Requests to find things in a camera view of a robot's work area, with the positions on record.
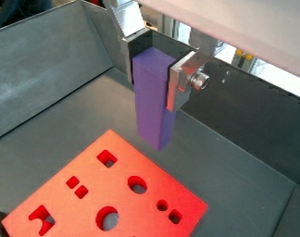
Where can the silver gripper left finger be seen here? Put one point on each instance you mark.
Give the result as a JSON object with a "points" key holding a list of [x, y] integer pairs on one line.
{"points": [[127, 18]]}

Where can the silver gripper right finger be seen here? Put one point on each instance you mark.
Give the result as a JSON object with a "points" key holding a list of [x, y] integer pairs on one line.
{"points": [[187, 74]]}

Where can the purple rectangular block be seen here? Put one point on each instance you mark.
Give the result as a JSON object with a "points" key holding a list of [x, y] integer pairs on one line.
{"points": [[155, 118]]}

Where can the red shape sorter board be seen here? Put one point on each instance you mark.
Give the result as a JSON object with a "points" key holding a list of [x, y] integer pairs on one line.
{"points": [[112, 193]]}

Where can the grey bin enclosure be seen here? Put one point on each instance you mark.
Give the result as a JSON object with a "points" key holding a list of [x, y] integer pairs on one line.
{"points": [[65, 93]]}

